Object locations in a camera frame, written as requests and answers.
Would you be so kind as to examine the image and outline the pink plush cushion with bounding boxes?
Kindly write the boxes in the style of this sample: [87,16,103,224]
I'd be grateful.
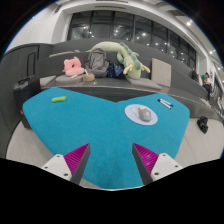
[62,56,86,77]

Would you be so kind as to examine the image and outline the grey backpack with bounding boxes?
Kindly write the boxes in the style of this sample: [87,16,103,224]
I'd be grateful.
[87,48,110,78]

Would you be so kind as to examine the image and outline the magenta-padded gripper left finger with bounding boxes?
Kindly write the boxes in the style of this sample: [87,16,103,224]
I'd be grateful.
[41,143,92,186]

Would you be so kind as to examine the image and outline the person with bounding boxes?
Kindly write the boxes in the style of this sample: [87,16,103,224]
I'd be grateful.
[200,71,215,99]

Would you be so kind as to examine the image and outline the black suitcase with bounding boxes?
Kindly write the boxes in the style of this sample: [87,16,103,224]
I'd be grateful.
[13,75,43,129]

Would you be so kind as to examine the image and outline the round light blue mouse pad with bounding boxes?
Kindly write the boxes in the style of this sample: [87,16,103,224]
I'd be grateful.
[124,103,159,127]

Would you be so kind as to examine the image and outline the long green dragon plush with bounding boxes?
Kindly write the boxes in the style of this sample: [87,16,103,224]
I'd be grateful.
[87,40,152,80]

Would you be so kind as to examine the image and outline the black bag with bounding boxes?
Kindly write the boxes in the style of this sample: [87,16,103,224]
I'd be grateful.
[196,115,210,135]

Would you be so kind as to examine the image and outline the small green case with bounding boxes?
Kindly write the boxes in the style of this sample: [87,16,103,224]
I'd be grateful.
[50,95,68,104]

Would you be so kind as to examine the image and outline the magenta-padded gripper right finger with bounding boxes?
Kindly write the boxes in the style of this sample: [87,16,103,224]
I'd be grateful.
[131,142,184,186]

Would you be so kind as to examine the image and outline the grey white computer mouse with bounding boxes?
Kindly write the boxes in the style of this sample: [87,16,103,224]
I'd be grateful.
[137,107,153,123]

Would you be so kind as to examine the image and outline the upright grey square cushion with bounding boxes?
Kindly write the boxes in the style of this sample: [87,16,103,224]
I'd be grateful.
[150,57,172,88]

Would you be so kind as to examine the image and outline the round grey seat cushion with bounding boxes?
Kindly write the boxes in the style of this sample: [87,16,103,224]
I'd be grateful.
[54,73,86,84]

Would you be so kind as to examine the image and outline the white marker with blue cap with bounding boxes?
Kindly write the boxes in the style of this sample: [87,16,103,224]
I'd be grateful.
[159,98,174,108]

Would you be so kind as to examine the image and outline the small square grey cushion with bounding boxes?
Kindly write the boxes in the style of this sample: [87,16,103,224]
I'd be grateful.
[39,74,58,87]

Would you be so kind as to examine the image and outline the flat grey square cushion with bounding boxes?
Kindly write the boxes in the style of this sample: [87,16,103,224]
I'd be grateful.
[125,75,163,91]

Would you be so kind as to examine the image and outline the dark blue patterned bag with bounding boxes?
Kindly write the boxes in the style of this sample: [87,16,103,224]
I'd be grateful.
[106,63,126,80]

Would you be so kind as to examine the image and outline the ceiling lights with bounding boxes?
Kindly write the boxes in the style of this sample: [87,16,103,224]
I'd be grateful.
[184,18,216,56]

